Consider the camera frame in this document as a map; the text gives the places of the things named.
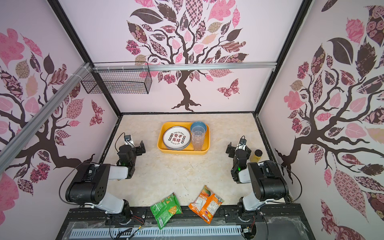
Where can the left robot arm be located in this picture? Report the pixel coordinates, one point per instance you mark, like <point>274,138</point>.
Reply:
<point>89,185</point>

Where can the yellow plastic bin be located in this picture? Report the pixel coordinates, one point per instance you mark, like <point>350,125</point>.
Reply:
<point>189,150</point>

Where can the yellow juice bottle black cap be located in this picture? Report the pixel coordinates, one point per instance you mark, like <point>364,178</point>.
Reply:
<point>257,156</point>

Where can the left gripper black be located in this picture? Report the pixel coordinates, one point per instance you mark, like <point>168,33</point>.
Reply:
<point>138,149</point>

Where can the blue bowl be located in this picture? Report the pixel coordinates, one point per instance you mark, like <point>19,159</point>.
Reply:
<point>199,124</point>

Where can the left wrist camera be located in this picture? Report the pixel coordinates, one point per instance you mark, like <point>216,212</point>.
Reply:
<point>127,139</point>

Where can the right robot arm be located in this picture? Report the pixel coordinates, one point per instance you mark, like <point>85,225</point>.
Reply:
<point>268,183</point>

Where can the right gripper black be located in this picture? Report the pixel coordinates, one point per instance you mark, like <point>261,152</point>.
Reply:
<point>233,150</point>

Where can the aluminium rail left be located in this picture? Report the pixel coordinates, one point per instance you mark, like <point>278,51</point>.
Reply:
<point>11,150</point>

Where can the green snack bag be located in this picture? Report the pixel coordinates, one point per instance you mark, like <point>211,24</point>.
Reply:
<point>164,210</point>

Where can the white slotted cable duct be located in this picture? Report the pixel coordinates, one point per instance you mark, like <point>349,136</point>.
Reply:
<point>154,233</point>

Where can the orange snack bag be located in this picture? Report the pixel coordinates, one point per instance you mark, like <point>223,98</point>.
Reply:
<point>206,204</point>

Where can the aluminium rail back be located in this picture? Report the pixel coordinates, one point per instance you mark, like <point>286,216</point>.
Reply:
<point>188,67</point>

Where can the aluminium rail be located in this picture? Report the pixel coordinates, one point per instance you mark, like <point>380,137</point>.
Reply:
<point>11,150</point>
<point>188,67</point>

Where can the clear cup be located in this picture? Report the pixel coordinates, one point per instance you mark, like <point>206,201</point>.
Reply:
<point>198,137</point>

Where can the black wire basket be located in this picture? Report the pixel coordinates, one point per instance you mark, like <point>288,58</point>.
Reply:
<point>118,78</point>

